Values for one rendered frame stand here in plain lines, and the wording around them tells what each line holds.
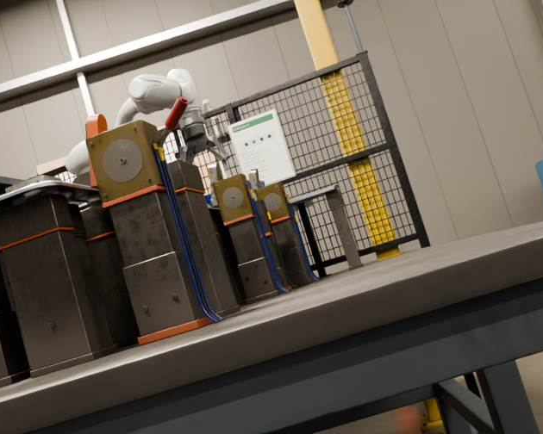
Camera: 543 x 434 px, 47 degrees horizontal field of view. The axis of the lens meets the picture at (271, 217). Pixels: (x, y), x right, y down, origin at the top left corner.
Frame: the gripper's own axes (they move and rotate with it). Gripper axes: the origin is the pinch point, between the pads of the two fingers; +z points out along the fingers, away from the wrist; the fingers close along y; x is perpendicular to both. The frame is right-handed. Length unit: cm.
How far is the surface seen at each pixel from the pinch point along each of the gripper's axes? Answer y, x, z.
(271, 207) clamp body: 20.0, -8.7, 16.5
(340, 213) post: 38.7, 13.1, 23.3
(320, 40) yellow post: 49, 58, -54
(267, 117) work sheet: 17, 54, -29
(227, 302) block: 21, -82, 41
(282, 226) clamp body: 21.7, -8.1, 23.2
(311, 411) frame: 44, -137, 55
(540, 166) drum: 148, 212, 19
